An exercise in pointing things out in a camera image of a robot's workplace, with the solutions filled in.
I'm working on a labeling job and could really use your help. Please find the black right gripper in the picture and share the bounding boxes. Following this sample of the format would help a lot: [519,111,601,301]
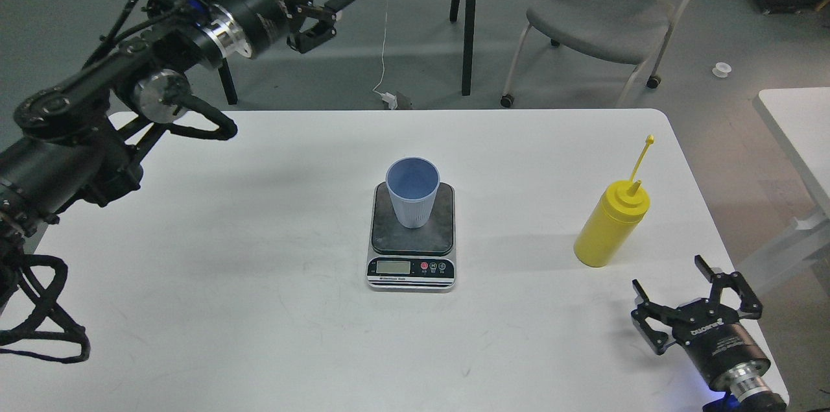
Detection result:
[630,254,772,393]

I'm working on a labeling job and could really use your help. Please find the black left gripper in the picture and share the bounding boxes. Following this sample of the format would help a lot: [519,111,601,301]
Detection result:
[207,0,355,62]

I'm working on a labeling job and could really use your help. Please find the yellow squeeze bottle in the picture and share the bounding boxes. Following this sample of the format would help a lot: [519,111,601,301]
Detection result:
[573,135,655,267]

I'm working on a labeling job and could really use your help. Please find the blue ribbed plastic cup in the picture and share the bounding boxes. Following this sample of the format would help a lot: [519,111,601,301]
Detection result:
[386,157,440,229]

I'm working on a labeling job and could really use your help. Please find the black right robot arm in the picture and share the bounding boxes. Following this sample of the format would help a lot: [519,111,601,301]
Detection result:
[631,255,787,411]

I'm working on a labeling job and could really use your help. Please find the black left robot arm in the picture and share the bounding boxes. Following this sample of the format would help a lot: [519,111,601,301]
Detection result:
[1,0,355,364]

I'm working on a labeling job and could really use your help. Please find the digital kitchen scale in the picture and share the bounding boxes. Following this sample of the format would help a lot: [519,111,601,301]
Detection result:
[365,182,458,293]

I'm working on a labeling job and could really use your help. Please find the white side table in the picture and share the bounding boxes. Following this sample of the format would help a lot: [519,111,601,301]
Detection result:
[736,87,829,296]

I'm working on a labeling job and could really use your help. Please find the small white spool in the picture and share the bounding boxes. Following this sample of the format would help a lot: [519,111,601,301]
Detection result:
[711,61,733,79]

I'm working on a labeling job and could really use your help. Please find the grey office chair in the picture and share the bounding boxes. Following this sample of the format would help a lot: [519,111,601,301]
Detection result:
[500,0,690,108]

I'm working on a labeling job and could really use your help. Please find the white cable with plug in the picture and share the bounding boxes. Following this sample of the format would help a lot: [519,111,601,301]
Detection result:
[373,0,413,110]

